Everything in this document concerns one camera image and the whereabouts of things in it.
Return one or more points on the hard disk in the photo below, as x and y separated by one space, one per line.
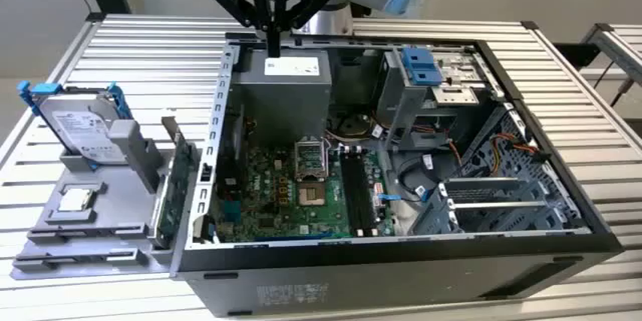
75 125

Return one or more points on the dark RAM stick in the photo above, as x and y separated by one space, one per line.
75 255

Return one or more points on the green motherboard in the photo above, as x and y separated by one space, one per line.
281 215

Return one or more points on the silver CPU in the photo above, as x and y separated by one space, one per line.
76 198

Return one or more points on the blue plastic drive bracket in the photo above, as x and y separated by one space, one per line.
418 69

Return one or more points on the aluminium side table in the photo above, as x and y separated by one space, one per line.
614 39

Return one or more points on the black RAM slot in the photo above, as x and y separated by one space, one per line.
365 189
353 189

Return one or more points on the grey parts rack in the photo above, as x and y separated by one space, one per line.
121 200

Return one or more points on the thin locking lever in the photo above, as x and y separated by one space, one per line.
329 159

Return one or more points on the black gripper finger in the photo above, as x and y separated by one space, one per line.
235 1
306 9

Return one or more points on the green graphics card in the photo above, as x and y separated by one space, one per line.
178 185

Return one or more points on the metal disk bay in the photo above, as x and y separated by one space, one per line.
494 183

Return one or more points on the grey metal drive cage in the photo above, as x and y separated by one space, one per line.
401 110

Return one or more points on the black open PC case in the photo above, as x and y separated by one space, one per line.
351 283

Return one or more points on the grey power supply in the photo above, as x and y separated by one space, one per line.
281 103

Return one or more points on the CPU socket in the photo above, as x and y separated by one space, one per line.
314 194

